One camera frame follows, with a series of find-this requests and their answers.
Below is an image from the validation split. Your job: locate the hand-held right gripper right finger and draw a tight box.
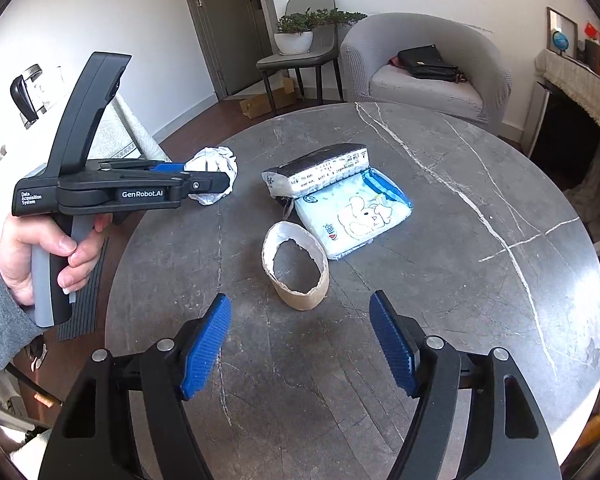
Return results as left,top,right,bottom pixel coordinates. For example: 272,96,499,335
369,290,563,480

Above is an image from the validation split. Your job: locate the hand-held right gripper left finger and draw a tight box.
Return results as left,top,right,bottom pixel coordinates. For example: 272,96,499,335
39,294,232,480

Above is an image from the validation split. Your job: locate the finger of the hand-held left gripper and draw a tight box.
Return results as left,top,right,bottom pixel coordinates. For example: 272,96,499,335
97,159,193,176
182,170,231,200

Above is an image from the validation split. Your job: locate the white paper ball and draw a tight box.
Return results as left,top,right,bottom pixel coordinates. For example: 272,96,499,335
182,146,239,207

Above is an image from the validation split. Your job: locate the brown cardboard tube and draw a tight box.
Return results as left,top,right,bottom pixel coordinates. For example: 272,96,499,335
261,221,330,312

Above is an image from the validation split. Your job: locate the person's left hand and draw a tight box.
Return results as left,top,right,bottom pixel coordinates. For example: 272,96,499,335
0,210,113,307

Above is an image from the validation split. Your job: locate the table with white tablecloth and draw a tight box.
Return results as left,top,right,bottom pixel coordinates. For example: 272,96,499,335
87,92,178,171

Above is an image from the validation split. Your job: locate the round grey marble table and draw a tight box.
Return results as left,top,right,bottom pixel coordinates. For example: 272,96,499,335
105,101,600,480

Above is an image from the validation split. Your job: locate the flat cardboard box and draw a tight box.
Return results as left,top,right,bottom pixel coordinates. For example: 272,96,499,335
239,76,297,118

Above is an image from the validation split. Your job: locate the black and white tissue pack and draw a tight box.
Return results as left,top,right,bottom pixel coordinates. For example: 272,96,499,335
261,142,370,197

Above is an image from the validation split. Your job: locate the dark ribbed floor mat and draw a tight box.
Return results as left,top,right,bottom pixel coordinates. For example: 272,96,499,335
57,237,110,345

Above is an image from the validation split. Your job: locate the blue and white tissue pack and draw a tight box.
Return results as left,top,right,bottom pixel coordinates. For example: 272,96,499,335
294,167,413,261

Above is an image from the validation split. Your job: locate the grey dining chair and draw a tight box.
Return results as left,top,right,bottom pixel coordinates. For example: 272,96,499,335
256,0,343,113

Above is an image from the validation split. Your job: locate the grey door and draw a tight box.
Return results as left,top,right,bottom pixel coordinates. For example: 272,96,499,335
177,0,276,101

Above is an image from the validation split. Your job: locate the potted plant in white pot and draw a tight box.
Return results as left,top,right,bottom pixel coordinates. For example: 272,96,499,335
273,7,368,56

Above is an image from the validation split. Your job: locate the black and white shoe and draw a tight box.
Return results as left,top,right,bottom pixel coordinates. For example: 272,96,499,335
27,335,48,372

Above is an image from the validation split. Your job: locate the grey armchair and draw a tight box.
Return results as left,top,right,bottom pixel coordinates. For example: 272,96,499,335
340,12,512,126

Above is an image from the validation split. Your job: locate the black handbag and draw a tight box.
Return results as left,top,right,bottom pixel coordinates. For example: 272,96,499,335
396,44,463,83

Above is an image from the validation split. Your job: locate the beige fringed desk cloth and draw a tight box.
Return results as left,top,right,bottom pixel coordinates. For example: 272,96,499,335
535,49,600,131

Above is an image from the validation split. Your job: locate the dark brown box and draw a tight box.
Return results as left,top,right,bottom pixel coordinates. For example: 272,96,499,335
577,39,600,73

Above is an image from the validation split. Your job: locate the picture frame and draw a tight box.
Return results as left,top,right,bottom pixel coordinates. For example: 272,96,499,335
546,6,579,58

